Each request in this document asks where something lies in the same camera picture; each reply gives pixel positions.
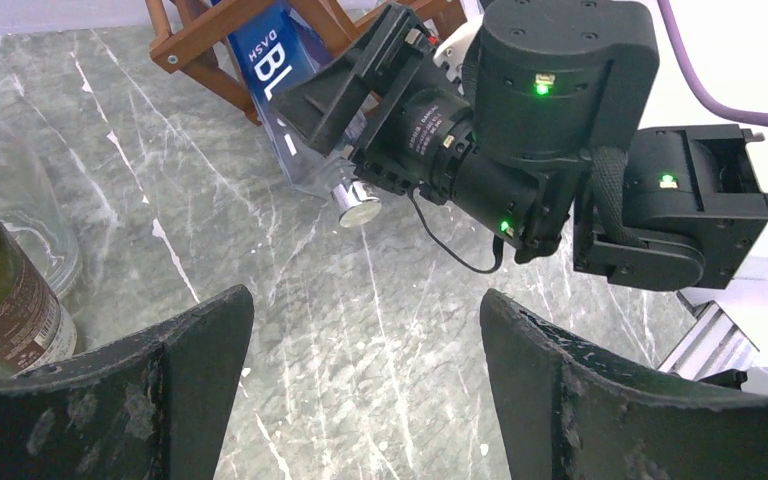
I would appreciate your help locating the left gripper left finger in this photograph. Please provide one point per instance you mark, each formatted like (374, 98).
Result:
(152, 405)

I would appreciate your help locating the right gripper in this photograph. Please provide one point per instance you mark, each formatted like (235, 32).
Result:
(422, 132)

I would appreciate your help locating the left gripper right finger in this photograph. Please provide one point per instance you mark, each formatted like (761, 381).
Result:
(570, 409)

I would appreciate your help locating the clear bottle silver cap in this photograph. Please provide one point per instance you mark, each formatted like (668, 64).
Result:
(30, 212)

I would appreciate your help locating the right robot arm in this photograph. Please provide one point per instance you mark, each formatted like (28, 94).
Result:
(543, 129)

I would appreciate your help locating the blue square bottle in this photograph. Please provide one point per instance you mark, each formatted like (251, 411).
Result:
(276, 51)

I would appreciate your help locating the dark green labelled wine bottle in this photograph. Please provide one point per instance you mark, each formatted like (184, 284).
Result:
(35, 328)

